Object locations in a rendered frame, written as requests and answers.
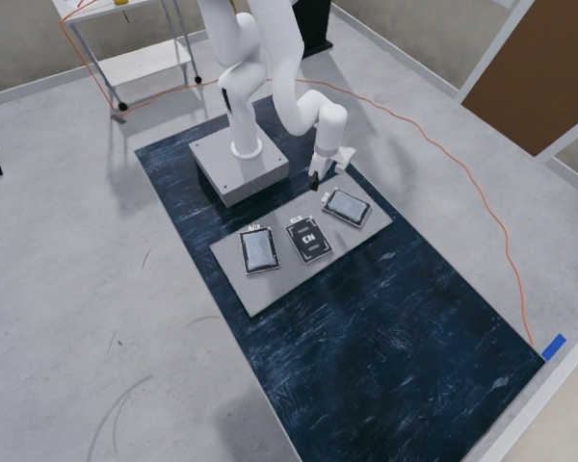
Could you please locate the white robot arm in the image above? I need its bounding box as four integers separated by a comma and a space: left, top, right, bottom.
197, 0, 355, 175

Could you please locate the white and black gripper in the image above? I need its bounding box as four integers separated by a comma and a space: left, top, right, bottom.
308, 149, 333, 192

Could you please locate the black rectangular nest pad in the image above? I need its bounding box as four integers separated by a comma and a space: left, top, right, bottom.
284, 216, 333, 265

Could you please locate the black rectangular frame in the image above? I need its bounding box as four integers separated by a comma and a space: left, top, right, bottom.
239, 226, 280, 275

